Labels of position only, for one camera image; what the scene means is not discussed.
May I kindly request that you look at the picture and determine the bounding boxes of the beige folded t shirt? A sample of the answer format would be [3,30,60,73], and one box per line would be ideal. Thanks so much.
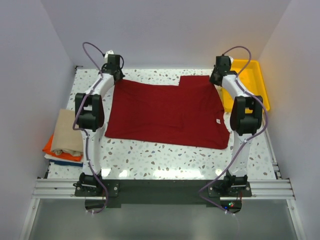
[50,109,83,157]

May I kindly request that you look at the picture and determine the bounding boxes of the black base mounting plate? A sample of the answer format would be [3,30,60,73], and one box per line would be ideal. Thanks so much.
[73,177,253,213]

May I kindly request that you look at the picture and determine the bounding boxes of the dark red t shirt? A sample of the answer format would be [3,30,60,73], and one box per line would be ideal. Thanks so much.
[104,75,230,150]

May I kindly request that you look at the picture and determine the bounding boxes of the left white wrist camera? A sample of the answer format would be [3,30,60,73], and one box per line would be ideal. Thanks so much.
[103,50,114,58]

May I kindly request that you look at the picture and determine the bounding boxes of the aluminium frame rail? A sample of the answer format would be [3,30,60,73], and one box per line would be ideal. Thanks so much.
[32,162,295,200]

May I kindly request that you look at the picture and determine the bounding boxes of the white folded t shirt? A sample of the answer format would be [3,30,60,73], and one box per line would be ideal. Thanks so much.
[44,153,83,165]

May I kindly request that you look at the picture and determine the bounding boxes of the yellow plastic tray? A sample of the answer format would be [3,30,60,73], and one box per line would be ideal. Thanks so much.
[221,60,270,113]

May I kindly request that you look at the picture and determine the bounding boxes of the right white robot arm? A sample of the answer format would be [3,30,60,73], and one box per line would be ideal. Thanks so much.
[209,55,264,178]

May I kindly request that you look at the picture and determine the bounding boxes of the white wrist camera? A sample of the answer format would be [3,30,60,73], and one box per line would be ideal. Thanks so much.
[229,56,234,66]
[103,50,114,58]

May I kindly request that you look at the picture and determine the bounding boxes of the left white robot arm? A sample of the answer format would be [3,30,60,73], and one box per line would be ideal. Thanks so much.
[72,50,124,176]

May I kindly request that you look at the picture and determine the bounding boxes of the blue folded t shirt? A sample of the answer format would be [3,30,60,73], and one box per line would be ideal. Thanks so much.
[49,159,83,168]

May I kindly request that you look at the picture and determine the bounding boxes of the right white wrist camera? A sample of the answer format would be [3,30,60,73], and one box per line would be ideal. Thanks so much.
[229,56,234,66]

